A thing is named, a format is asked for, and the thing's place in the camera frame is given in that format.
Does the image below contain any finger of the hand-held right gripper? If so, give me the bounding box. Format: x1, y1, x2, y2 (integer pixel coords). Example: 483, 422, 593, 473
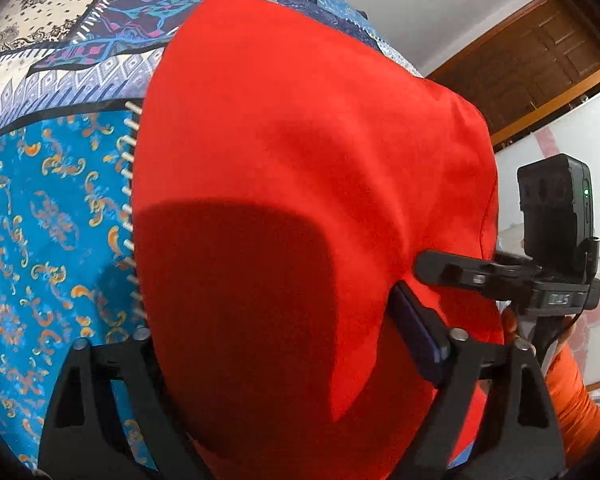
415, 251, 536, 301

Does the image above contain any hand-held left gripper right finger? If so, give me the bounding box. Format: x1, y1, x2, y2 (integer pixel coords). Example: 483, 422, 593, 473
387, 280, 566, 480

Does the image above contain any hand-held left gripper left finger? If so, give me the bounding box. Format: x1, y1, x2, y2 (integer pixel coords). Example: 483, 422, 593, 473
37, 327, 216, 480

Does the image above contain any red garment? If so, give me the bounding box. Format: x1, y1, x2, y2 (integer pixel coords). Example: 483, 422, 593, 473
130, 0, 506, 480

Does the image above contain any person's right forearm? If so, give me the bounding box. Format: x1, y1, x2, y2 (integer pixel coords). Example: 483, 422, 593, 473
542, 330, 600, 466

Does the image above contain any person's right hand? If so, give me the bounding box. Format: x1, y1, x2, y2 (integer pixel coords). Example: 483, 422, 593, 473
500, 306, 522, 346

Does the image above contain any frosted floral sliding door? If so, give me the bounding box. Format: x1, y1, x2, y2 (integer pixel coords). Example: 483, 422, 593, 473
494, 55, 600, 392

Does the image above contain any brown panelled wooden door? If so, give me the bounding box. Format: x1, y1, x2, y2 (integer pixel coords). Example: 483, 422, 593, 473
425, 0, 600, 147

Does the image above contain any blue patterned bedspread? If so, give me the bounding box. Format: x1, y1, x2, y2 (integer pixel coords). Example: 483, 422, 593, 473
0, 0, 423, 471

